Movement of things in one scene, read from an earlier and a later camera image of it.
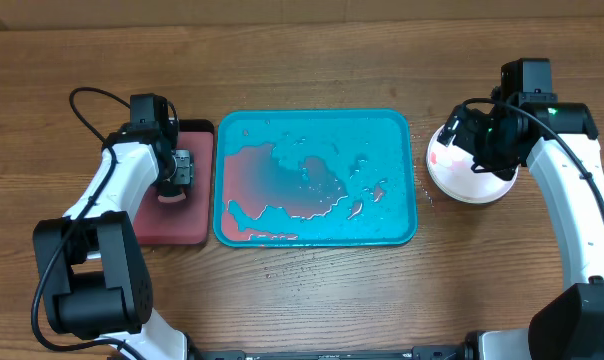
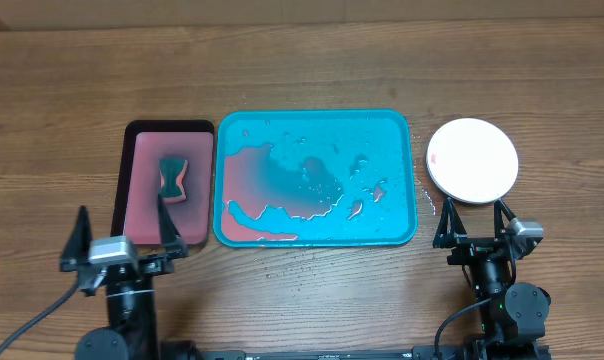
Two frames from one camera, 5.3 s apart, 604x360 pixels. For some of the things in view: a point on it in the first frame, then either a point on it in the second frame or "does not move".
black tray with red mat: (185, 221) does not move
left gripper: (186, 173) to (70, 260)
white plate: (449, 168) does not move
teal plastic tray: (315, 178) does not move
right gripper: (474, 125) to (453, 238)
